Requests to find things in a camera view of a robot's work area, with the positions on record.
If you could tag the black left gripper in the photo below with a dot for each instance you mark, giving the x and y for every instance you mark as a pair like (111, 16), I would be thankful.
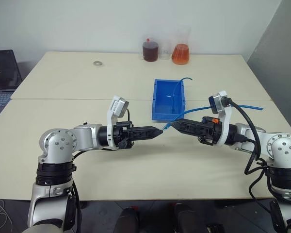
(122, 136)

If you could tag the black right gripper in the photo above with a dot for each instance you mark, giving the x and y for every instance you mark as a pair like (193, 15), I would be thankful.
(209, 131)

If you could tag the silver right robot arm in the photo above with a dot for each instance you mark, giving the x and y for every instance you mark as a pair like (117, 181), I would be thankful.
(281, 148)

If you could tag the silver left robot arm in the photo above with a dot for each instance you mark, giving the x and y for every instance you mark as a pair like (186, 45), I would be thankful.
(60, 145)

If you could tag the blue plastic bin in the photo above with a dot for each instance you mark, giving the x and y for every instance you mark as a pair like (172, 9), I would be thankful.
(160, 97)

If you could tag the flask with orange liquid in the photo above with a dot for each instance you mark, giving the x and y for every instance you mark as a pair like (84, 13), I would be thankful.
(181, 54)

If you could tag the small empty glass beaker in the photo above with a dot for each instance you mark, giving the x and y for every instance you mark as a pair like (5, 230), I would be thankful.
(165, 54)

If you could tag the beaker with dark red liquid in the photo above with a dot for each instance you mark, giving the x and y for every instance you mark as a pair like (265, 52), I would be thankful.
(150, 52)

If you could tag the dark rounded shape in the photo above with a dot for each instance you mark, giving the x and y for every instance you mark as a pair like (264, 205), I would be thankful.
(127, 218)

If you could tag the grey partition panel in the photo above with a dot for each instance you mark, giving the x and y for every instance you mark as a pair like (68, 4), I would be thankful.
(279, 60)

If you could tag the dark grey laptop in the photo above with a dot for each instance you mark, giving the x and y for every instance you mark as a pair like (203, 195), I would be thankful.
(2, 80)

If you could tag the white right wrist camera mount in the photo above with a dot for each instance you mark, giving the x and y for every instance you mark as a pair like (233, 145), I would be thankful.
(219, 102)

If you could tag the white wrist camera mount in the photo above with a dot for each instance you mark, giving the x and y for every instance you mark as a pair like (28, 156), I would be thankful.
(117, 105)
(219, 102)

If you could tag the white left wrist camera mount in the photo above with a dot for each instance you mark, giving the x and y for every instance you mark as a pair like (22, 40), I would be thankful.
(117, 105)

